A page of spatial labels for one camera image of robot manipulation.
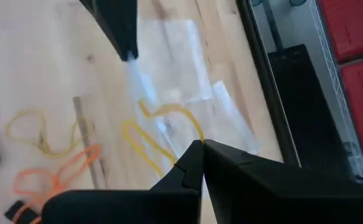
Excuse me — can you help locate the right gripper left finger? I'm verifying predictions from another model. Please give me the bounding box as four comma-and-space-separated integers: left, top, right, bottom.
151, 139, 204, 191

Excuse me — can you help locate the clear plastic zip bag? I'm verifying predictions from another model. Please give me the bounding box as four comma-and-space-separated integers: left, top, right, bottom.
125, 56, 262, 162
136, 18, 215, 105

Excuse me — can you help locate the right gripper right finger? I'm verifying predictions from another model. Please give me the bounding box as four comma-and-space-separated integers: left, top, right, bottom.
204, 139, 363, 224

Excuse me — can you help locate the yellow rubber band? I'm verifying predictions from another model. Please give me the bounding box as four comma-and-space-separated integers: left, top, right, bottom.
121, 100, 205, 179
5, 106, 95, 159

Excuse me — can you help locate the small black block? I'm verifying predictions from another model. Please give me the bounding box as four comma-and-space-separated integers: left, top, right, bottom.
4, 200, 40, 224

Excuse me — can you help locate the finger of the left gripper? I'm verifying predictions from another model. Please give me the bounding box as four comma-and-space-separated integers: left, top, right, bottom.
106, 0, 138, 62
80, 0, 129, 62

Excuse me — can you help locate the chrome wire shelf cart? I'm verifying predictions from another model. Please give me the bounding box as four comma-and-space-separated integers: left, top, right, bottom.
305, 0, 363, 181

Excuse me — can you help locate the black aluminium table frame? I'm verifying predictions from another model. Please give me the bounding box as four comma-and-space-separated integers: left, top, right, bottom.
236, 0, 303, 170

